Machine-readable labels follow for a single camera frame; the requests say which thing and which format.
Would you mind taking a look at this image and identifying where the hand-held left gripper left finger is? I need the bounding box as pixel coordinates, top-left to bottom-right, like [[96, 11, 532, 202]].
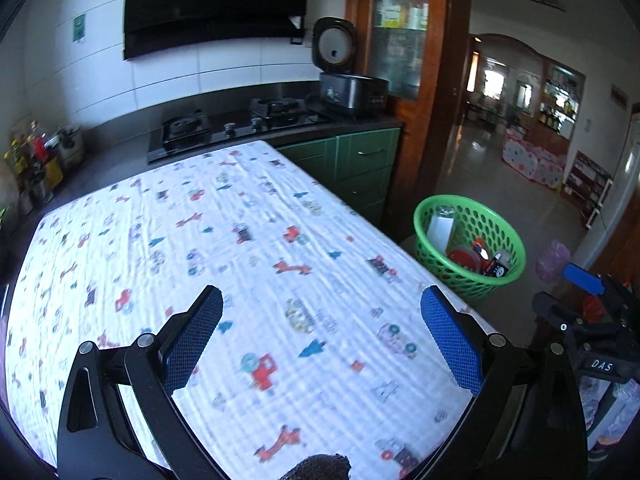
[[56, 285, 224, 480]]

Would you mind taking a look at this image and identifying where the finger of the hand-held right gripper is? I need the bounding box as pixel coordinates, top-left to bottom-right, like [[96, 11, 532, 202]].
[[531, 291, 586, 336], [562, 262, 608, 296]]

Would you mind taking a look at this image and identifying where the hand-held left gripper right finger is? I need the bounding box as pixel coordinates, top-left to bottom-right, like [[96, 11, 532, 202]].
[[415, 285, 588, 480]]

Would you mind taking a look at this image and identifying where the black packet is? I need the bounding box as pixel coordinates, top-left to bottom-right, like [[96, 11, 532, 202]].
[[484, 255, 513, 278]]

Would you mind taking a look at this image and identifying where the green plastic basket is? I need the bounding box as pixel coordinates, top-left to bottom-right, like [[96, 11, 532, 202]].
[[413, 194, 527, 302]]

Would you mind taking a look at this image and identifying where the red paper cup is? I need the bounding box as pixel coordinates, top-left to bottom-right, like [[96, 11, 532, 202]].
[[446, 245, 481, 271]]

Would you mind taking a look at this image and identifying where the white and blue milk carton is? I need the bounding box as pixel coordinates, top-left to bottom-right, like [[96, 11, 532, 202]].
[[427, 212, 456, 256]]

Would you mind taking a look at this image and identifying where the person's left hand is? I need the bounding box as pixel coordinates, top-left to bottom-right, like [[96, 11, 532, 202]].
[[280, 454, 351, 480]]

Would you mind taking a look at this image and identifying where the pink plastic bag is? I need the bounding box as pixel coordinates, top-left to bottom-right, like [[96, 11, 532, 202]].
[[537, 240, 573, 286]]

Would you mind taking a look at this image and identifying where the patterned cloth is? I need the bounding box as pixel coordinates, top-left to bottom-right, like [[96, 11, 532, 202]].
[[585, 377, 640, 461]]

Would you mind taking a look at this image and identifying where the low shelf rack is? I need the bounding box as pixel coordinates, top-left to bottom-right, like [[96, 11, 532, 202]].
[[562, 150, 613, 228]]

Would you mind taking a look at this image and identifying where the printed white tablecloth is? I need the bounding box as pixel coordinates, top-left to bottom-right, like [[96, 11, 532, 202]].
[[5, 140, 501, 480]]

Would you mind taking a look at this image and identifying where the white refrigerator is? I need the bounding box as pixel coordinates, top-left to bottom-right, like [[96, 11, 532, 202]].
[[590, 105, 640, 261]]

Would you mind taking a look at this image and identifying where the pink dotted play tent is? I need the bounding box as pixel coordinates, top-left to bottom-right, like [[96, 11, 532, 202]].
[[502, 132, 566, 188]]

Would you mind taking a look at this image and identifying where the wooden display cabinet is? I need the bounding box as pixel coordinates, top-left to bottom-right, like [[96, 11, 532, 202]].
[[540, 57, 586, 141]]

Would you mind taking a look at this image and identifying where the green kitchen cabinet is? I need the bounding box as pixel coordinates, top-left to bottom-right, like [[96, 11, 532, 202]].
[[277, 127, 403, 238]]

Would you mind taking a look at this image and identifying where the black gas stove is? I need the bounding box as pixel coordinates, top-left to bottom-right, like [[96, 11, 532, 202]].
[[146, 96, 333, 165]]

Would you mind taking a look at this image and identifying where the group of condiment bottles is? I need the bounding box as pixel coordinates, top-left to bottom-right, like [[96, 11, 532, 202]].
[[5, 120, 63, 211]]

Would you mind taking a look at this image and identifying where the wooden glass door cabinet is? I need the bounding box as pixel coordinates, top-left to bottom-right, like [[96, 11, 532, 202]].
[[345, 0, 473, 191]]

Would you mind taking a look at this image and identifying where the black rice cooker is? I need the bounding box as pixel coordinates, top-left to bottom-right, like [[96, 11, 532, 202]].
[[312, 16, 390, 121]]

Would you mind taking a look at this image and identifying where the black range hood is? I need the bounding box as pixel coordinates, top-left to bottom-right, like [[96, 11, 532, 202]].
[[122, 0, 326, 61]]

